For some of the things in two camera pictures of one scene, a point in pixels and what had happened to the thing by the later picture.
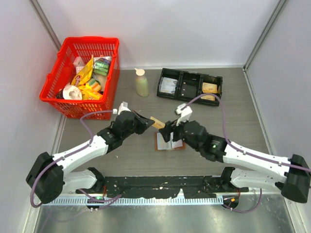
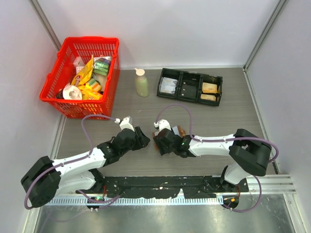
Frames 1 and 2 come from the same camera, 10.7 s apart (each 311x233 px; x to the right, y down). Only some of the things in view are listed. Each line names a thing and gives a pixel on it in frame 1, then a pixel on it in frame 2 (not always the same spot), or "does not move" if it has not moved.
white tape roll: [72, 92] does not move
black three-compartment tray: [189, 86] does not move
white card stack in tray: [167, 85] does not move
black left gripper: [144, 123] to [141, 139]
